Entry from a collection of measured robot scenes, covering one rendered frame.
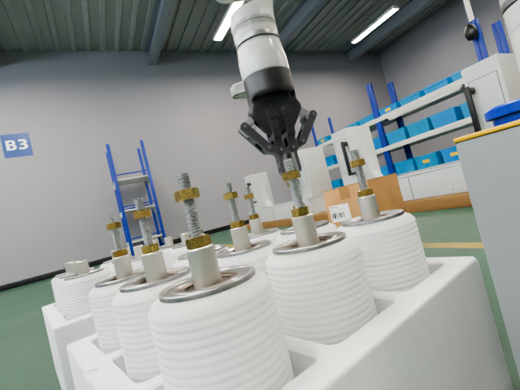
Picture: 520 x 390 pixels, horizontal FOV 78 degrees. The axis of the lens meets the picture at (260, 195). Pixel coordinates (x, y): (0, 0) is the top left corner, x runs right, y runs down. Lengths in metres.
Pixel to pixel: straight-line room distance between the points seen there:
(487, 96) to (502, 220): 2.03
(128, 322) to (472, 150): 0.32
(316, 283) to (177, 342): 0.12
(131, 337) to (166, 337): 0.11
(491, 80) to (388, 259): 1.97
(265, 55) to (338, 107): 8.73
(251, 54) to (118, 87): 6.66
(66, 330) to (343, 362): 0.55
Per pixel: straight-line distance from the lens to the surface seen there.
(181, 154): 6.83
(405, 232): 0.39
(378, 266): 0.39
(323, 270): 0.29
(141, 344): 0.34
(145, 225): 0.36
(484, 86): 2.31
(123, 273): 0.47
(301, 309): 0.30
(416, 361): 0.33
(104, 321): 0.46
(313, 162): 3.60
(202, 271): 0.25
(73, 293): 0.75
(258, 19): 0.53
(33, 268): 6.53
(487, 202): 0.29
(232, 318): 0.22
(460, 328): 0.40
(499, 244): 0.29
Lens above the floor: 0.30
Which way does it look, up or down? 2 degrees up
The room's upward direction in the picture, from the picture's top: 14 degrees counter-clockwise
